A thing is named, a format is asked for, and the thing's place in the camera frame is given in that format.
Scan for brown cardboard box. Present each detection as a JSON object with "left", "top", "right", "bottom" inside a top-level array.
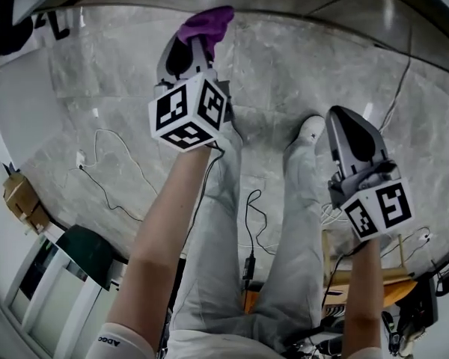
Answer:
[{"left": 1, "top": 172, "right": 52, "bottom": 236}]

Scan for person's right white shoe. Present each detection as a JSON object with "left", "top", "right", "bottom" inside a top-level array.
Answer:
[{"left": 298, "top": 114, "right": 327, "bottom": 146}]

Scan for purple cloth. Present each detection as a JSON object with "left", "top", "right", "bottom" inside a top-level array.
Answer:
[{"left": 177, "top": 5, "right": 236, "bottom": 58}]

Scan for black tap fitting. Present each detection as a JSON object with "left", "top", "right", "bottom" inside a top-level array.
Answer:
[{"left": 36, "top": 7, "right": 73, "bottom": 41}]

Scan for person's right forearm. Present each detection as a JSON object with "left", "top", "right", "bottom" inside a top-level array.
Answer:
[{"left": 343, "top": 233, "right": 393, "bottom": 321}]

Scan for person's white shirt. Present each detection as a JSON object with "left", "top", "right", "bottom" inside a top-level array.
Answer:
[{"left": 85, "top": 322, "right": 285, "bottom": 359}]

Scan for black power adapter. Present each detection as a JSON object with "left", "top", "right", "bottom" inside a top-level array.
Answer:
[{"left": 242, "top": 256, "right": 257, "bottom": 282}]

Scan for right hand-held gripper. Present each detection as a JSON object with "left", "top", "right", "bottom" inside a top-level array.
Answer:
[{"left": 325, "top": 105, "right": 415, "bottom": 243}]

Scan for person's grey trousers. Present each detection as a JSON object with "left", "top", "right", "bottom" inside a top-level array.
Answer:
[{"left": 169, "top": 125, "right": 325, "bottom": 343}]

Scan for long white extension cable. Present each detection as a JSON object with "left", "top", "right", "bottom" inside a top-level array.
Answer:
[{"left": 377, "top": 24, "right": 415, "bottom": 134}]

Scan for large orange cushion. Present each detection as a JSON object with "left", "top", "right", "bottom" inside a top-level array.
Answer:
[{"left": 381, "top": 279, "right": 417, "bottom": 307}]

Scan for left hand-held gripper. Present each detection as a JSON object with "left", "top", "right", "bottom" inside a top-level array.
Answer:
[{"left": 147, "top": 37, "right": 236, "bottom": 153}]

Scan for person's left forearm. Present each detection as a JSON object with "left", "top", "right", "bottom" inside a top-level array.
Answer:
[{"left": 129, "top": 146, "right": 226, "bottom": 272}]

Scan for dark green bin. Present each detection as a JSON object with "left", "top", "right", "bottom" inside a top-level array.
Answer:
[{"left": 55, "top": 224, "right": 117, "bottom": 292}]

